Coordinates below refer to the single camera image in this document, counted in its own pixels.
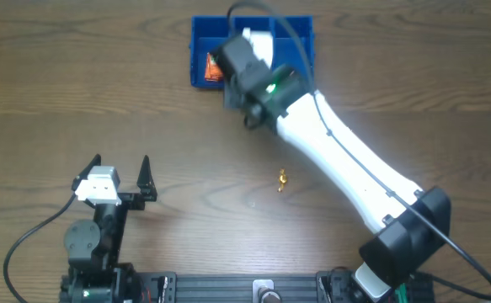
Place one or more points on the orange candy box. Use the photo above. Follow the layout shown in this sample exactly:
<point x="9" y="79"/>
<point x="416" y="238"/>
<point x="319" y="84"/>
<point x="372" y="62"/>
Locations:
<point x="211" y="79"/>
<point x="212" y="65"/>

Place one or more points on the gold candy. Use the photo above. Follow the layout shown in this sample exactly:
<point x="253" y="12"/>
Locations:
<point x="282" y="180"/>

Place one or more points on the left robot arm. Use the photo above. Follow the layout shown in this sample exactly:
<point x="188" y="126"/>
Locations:
<point x="106" y="235"/>

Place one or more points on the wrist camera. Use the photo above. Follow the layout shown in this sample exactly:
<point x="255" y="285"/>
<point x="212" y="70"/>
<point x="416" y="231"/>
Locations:
<point x="99" y="185"/>
<point x="264" y="46"/>

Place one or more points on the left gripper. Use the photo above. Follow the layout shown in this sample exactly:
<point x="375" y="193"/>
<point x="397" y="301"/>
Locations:
<point x="131" y="201"/>

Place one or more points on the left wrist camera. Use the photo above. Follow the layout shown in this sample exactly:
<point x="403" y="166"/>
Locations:
<point x="99" y="185"/>

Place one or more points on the blue tray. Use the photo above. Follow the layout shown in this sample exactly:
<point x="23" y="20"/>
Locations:
<point x="203" y="42"/>

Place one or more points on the mounting rail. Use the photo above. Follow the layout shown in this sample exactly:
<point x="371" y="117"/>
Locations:
<point x="220" y="288"/>

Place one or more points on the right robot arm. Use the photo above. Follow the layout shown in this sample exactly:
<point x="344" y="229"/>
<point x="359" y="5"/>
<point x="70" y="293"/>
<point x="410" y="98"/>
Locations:
<point x="346" y="160"/>

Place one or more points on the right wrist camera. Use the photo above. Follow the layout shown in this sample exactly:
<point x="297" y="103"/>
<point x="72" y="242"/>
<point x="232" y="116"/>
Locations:
<point x="264" y="46"/>

